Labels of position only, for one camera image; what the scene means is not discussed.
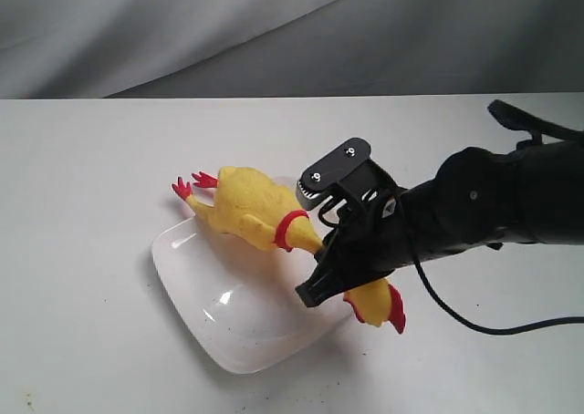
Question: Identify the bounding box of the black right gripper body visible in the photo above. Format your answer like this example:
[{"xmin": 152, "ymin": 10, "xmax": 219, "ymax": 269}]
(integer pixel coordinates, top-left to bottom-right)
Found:
[{"xmin": 297, "ymin": 137, "xmax": 413, "ymax": 268}]

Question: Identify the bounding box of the yellow rubber chicken toy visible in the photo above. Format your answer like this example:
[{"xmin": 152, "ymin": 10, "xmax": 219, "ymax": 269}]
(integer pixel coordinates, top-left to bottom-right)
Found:
[{"xmin": 172, "ymin": 166, "xmax": 406, "ymax": 334}]

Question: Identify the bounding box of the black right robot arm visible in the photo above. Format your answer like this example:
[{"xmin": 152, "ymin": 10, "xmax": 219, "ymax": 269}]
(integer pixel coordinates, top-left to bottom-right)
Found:
[{"xmin": 296, "ymin": 100, "xmax": 583, "ymax": 307}]

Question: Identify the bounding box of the white square plate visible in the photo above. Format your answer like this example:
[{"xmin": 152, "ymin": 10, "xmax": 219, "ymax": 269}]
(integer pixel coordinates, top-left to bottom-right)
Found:
[{"xmin": 151, "ymin": 195, "xmax": 351, "ymax": 374}]

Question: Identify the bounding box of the grey backdrop cloth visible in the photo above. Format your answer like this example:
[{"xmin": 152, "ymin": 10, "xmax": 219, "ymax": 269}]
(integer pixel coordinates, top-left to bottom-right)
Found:
[{"xmin": 1, "ymin": 0, "xmax": 583, "ymax": 98}]

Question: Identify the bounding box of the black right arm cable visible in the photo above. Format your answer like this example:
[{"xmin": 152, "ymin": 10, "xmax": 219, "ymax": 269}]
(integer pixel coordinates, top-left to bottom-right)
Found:
[{"xmin": 314, "ymin": 185, "xmax": 584, "ymax": 336}]

